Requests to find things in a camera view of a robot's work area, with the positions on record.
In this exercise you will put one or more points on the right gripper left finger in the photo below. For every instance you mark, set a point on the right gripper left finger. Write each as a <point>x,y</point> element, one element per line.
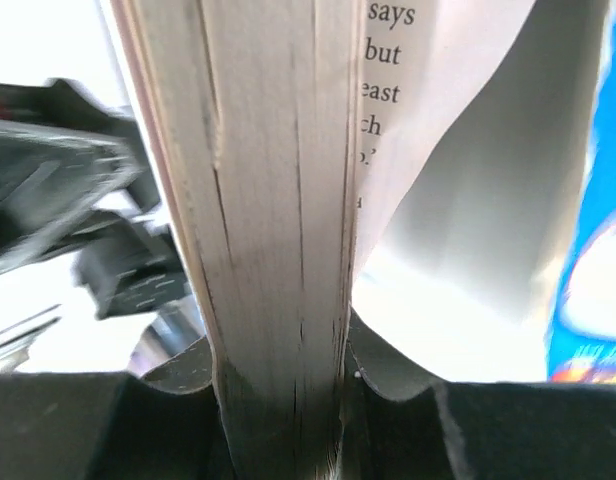
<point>114,425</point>

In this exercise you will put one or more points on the light blue comic book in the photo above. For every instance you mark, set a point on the light blue comic book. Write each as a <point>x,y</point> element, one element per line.
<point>581,345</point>

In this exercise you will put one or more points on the dark tale of cities book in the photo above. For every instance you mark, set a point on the dark tale of cities book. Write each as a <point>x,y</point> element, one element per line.
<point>319,156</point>

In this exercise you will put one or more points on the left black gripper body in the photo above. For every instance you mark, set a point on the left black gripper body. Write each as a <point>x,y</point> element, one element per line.
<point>60,155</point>

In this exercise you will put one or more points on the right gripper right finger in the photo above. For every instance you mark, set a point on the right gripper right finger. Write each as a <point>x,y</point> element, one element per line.
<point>403,422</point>

